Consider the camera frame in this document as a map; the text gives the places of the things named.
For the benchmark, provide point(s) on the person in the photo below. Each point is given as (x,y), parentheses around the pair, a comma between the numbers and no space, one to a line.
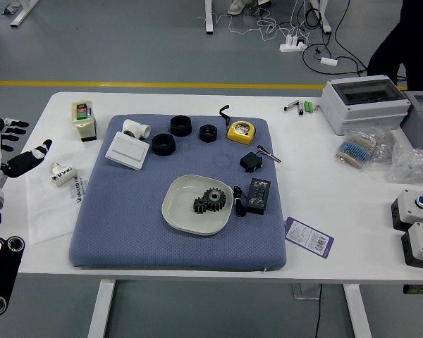
(405,38)

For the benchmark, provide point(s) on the grey box with orange button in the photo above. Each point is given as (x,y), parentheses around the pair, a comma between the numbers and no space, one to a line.
(421,126)

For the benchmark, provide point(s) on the white power strip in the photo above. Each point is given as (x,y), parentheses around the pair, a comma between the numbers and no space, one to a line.
(293,45)

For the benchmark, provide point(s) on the bag of small dark parts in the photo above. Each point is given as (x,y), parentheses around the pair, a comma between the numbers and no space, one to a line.
(384,144)

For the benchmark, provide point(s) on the white wall switch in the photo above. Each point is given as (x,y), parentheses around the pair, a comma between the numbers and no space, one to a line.
(128,149)

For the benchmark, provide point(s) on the white table leg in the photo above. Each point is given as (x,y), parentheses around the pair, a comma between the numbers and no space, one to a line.
(100,308)
(357,310)

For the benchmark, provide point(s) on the white pipe tee fitting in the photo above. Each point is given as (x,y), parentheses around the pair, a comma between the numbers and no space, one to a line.
(135,128)

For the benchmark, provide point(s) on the black marker pen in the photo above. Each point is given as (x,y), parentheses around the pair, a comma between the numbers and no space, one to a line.
(300,109)

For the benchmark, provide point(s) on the purple tag card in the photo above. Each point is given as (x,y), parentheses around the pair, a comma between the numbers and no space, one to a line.
(308,237)

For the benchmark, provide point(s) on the white desk leg frame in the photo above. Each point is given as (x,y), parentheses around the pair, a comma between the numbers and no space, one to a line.
(23,12)

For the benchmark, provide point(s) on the small black gear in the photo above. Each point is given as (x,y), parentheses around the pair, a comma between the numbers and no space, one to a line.
(199,207)

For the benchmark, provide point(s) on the grey table foot plate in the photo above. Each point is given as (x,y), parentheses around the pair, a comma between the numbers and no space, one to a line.
(305,291)

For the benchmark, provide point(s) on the big black gear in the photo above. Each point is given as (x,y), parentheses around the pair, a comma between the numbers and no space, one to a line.
(215,202)

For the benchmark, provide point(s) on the person's shoe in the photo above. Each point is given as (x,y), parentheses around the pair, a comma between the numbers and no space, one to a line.
(236,6)

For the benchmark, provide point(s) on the black under-table controller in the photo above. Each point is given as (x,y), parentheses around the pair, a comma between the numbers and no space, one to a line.
(419,289)

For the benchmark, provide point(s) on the yellow tape measure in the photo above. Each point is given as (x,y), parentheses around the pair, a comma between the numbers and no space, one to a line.
(241,132)

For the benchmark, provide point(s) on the black digital meter panel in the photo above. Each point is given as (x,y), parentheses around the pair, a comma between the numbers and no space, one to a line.
(258,195)

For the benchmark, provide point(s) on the large black hex nut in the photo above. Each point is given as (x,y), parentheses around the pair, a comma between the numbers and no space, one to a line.
(164,145)
(180,126)

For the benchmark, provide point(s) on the button box with red button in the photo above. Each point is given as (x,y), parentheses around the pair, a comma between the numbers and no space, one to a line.
(421,248)

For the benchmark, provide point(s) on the button box with blue button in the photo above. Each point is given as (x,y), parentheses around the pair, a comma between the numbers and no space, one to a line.
(409,211)

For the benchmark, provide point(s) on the clear printed plastic bag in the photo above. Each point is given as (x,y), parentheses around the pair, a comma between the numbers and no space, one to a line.
(46,211)

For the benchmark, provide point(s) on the silver usb stick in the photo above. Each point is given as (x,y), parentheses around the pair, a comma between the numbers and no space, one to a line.
(292,105)

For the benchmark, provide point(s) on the white desk leg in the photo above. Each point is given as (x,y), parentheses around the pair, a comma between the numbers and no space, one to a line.
(209,15)
(324,15)

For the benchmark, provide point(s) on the small black hex nut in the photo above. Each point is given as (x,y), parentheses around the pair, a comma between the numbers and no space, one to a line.
(208,134)

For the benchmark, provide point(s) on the clear bubble wrap bag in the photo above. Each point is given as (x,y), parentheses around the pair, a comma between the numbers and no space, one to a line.
(414,165)

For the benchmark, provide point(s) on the blue-grey quilted mat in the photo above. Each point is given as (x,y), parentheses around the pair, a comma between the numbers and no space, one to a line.
(197,253)

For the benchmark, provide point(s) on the grey electrical enclosure box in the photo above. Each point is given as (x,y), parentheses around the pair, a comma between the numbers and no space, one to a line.
(364,112)

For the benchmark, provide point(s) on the white power adapter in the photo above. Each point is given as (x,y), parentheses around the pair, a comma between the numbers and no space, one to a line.
(329,61)

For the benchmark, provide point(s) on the white square plate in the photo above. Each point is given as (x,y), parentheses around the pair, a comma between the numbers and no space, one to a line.
(179,211)

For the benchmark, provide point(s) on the green battery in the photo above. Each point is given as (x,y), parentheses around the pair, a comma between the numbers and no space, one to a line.
(307,106)
(311,106)

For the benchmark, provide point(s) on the cream switch box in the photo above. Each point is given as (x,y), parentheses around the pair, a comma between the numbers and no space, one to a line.
(84,123)

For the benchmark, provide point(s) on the bag of blue resistors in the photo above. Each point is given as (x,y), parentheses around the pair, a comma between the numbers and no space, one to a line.
(356,149)

